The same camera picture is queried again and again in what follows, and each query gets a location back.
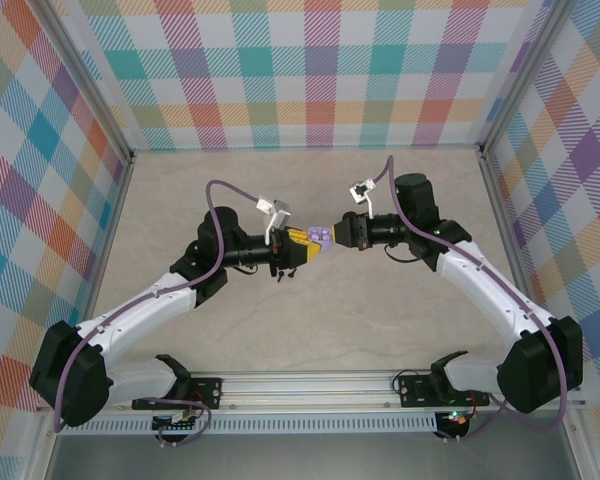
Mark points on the grey metal panel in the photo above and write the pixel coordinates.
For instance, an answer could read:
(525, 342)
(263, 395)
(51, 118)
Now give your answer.
(310, 460)

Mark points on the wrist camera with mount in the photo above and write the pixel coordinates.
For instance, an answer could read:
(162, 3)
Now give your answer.
(362, 190)
(281, 212)

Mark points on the small controller circuit board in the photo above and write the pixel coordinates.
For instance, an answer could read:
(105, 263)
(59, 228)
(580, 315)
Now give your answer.
(175, 425)
(455, 417)

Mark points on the purple earbud charging case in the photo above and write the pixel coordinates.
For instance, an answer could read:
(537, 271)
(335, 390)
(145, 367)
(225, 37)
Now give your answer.
(325, 245)

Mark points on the aluminium floor rail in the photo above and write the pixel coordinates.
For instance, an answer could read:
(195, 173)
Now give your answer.
(504, 225)
(111, 235)

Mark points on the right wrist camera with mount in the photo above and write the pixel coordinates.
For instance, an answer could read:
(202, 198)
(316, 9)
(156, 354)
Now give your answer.
(362, 190)

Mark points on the aluminium frame post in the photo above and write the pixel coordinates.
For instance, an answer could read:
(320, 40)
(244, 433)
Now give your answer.
(87, 85)
(525, 75)

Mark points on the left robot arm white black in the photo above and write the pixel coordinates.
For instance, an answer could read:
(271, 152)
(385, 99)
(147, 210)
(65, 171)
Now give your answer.
(145, 306)

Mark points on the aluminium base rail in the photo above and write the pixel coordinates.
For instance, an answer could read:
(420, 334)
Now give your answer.
(310, 390)

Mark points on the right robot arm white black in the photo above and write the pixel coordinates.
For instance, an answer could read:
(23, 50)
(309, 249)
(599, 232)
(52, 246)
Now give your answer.
(490, 295)

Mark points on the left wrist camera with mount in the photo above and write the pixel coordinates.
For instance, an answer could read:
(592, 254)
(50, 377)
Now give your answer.
(281, 212)

